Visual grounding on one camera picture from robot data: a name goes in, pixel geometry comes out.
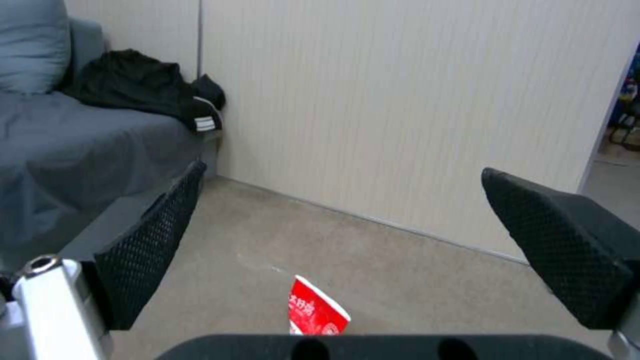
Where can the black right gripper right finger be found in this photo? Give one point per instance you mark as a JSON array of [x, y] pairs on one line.
[[565, 240]]

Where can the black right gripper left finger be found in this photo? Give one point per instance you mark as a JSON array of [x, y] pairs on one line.
[[145, 243]]

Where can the grey bed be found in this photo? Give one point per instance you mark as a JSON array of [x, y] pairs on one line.
[[85, 146]]

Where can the black chair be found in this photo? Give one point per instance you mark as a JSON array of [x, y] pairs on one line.
[[625, 129]]

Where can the black garment with white stripes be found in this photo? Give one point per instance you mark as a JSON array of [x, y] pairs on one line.
[[145, 88]]

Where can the red paper cup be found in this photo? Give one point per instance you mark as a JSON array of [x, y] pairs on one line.
[[316, 309]]

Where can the grey-blue pillow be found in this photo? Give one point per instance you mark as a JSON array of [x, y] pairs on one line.
[[31, 45]]

